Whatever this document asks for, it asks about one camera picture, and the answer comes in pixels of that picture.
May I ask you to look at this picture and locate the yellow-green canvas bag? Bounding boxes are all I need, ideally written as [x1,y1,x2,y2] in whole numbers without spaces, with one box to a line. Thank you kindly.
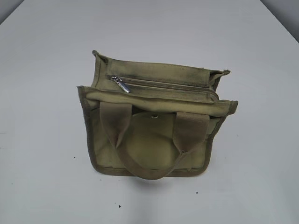
[78,51,238,180]

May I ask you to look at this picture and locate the silver zipper pull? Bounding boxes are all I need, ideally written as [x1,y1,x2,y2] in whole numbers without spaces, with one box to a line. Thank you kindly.
[110,76,131,93]

